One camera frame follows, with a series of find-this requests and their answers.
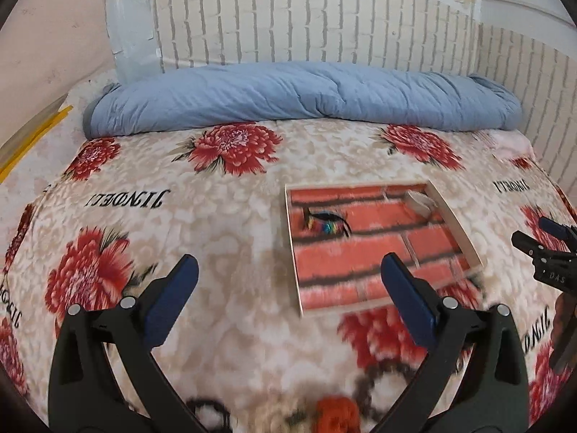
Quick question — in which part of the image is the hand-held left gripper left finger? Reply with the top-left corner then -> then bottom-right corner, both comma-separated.
47,255 -> 201,433

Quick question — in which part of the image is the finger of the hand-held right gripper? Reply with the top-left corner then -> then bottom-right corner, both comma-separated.
539,216 -> 577,245
511,231 -> 577,286

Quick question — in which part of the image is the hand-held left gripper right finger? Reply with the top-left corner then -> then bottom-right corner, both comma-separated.
381,253 -> 530,433

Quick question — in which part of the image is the brick-patterned white-rimmed tray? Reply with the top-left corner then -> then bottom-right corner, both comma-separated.
284,180 -> 484,317

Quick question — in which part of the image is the black hair clip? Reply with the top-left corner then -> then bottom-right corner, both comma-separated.
303,208 -> 352,237

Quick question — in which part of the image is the grey plastic clip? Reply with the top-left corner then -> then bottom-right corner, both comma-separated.
405,191 -> 437,214

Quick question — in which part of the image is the yellow plastic strip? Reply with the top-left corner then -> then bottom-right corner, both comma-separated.
0,105 -> 74,180

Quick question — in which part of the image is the blue quilt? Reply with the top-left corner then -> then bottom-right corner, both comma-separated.
82,62 -> 524,140

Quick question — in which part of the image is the clear plastic container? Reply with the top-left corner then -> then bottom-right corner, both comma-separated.
103,0 -> 162,83

